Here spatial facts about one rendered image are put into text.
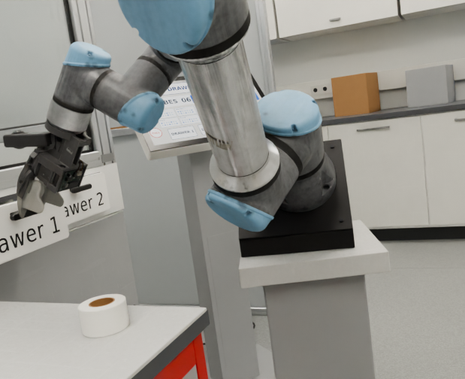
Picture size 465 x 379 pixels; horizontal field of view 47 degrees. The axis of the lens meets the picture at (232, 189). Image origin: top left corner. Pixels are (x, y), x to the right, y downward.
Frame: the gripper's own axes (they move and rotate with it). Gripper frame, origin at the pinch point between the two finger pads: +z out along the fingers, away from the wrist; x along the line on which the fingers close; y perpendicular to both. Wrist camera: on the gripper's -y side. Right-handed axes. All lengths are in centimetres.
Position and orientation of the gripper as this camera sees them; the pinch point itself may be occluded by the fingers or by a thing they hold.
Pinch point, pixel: (28, 207)
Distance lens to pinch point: 114.3
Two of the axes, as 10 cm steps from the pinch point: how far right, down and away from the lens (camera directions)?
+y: 8.2, 5.1, -2.5
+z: -4.1, 8.4, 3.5
